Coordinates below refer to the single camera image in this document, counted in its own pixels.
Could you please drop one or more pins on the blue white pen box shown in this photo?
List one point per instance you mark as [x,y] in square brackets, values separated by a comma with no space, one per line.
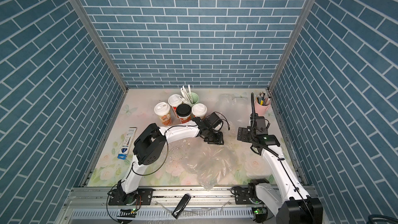
[127,141]

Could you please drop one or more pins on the back red cup white lid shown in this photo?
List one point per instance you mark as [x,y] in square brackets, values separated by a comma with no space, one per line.
[174,101]

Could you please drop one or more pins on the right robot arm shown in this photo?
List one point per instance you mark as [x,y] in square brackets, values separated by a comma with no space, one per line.
[293,204]

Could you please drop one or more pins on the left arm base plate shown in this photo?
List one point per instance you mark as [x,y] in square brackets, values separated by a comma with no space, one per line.
[142,197]

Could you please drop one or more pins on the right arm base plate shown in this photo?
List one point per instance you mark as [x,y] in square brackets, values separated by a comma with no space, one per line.
[242,196]

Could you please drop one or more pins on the clear plastic carrier bag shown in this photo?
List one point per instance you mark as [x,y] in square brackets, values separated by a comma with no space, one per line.
[213,165]

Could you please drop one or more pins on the green straw holder cup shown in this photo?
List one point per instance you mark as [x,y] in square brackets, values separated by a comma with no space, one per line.
[195,99]

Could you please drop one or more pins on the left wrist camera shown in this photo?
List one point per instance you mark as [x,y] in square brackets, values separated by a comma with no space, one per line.
[213,121]

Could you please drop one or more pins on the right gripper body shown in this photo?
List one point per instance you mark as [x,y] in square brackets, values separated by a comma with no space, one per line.
[246,135]

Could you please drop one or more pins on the pink pen holder cup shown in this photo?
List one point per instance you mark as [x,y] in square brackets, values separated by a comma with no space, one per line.
[262,109]

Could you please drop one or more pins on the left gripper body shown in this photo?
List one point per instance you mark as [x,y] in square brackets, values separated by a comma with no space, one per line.
[213,138]

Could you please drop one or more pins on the red cup white lid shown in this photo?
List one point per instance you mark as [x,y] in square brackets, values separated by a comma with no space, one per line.
[199,110]
[174,101]

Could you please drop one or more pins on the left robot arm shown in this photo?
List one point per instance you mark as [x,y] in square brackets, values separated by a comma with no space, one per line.
[149,145]

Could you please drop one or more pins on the right red cup white lid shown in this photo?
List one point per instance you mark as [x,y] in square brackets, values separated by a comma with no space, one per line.
[199,110]

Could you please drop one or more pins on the orange cup white lid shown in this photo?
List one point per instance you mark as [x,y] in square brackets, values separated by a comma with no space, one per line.
[163,111]

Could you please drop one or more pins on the black remote on rail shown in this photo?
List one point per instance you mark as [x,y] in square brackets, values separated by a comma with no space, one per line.
[181,206]

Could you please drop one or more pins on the aluminium front rail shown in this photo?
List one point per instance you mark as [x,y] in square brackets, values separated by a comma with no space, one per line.
[169,196]

